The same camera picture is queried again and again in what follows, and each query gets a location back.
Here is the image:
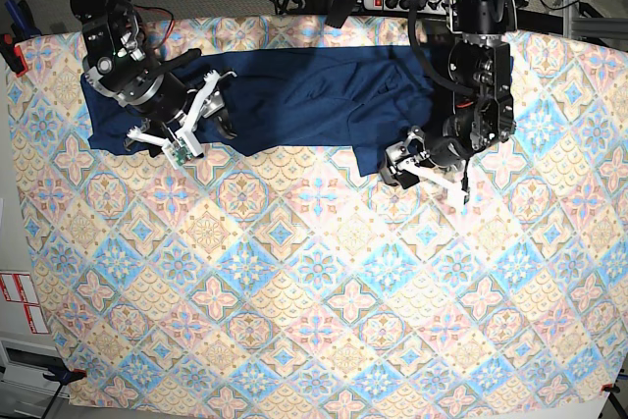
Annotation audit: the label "blue long-sleeve T-shirt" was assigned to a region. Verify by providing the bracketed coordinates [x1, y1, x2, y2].
[80, 46, 432, 176]

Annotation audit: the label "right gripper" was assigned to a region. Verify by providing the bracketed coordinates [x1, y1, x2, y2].
[127, 70, 236, 150]

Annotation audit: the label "orange corner clamp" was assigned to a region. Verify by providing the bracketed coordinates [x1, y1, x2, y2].
[42, 367, 86, 386]
[602, 384, 621, 393]

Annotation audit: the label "orange corner clamp right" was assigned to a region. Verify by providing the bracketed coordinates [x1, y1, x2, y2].
[602, 384, 621, 393]

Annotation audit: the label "orange corner clamp left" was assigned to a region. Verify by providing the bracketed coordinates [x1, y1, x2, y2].
[42, 367, 86, 386]

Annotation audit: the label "black red table clamp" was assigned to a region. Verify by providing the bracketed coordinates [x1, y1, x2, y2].
[1, 0, 41, 78]

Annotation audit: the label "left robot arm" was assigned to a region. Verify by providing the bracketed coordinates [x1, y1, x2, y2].
[380, 0, 517, 208]

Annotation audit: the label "red white labels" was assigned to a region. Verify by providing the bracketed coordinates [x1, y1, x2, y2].
[1, 272, 50, 335]

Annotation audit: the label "white power strip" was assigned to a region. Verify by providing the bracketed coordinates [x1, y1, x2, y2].
[362, 0, 445, 16]

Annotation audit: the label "patterned tile tablecloth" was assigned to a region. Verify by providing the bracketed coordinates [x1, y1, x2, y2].
[6, 33, 627, 418]

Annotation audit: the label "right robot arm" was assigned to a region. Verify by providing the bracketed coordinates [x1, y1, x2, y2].
[70, 0, 236, 161]

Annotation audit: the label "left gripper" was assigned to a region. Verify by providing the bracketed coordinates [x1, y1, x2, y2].
[379, 115, 476, 206]

